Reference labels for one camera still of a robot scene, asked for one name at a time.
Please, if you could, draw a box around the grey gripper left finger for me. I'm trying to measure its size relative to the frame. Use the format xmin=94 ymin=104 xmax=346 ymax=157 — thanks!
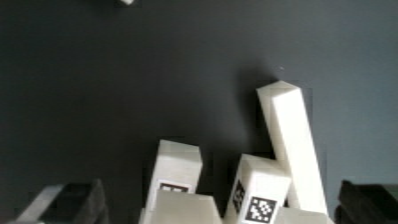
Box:
xmin=10 ymin=179 xmax=110 ymax=224

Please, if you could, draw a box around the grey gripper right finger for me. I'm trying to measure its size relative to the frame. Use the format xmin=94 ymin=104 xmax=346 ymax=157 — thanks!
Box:
xmin=334 ymin=180 xmax=398 ymax=224

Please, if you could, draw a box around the white H-shaped chair back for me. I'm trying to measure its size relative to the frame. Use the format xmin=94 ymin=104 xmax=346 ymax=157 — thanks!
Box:
xmin=140 ymin=190 xmax=334 ymax=224

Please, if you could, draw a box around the white chair leg with tag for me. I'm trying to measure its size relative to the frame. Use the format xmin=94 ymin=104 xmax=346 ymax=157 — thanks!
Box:
xmin=223 ymin=154 xmax=291 ymax=224

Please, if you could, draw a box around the white chair leg block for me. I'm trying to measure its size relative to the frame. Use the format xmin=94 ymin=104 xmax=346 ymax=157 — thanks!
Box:
xmin=138 ymin=140 xmax=202 ymax=224

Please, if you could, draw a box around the white chair seat part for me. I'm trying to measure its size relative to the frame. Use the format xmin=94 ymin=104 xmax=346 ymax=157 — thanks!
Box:
xmin=255 ymin=81 xmax=328 ymax=214

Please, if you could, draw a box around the white tagged cube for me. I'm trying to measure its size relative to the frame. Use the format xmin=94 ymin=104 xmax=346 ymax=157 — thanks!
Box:
xmin=117 ymin=0 xmax=140 ymax=6

